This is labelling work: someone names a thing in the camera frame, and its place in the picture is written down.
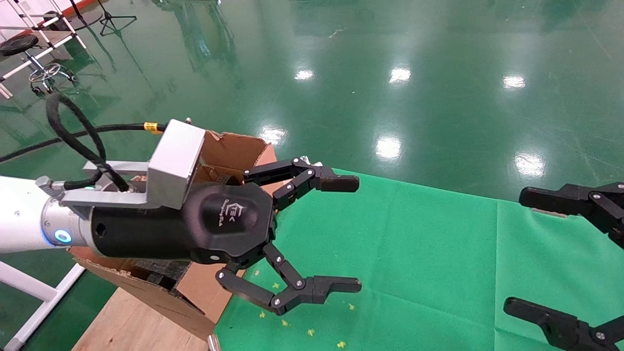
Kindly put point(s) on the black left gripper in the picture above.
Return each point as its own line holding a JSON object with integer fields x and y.
{"x": 219, "y": 224}

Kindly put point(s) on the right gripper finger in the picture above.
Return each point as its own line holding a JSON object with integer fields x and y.
{"x": 565, "y": 331}
{"x": 599, "y": 204}

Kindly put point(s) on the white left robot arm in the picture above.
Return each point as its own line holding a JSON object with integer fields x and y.
{"x": 19, "y": 219}

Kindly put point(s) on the large torn cardboard carton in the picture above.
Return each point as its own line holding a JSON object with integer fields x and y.
{"x": 234, "y": 151}

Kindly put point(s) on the silver binder clip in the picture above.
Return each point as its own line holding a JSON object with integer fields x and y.
{"x": 213, "y": 342}
{"x": 312, "y": 160}

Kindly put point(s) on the green table cloth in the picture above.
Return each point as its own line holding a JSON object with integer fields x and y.
{"x": 438, "y": 253}

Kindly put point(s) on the black foam block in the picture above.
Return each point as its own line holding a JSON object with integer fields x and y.
{"x": 161, "y": 273}

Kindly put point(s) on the black tripod stand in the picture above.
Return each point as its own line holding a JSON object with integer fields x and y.
{"x": 111, "y": 14}

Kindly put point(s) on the white tube rack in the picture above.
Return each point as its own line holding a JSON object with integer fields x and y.
{"x": 51, "y": 38}

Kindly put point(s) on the black round stool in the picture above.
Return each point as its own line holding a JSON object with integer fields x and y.
{"x": 19, "y": 43}

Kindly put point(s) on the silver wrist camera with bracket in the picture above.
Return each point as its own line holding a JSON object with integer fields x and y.
{"x": 175, "y": 161}

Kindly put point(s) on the white tube frame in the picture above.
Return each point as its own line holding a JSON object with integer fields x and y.
{"x": 29, "y": 287}

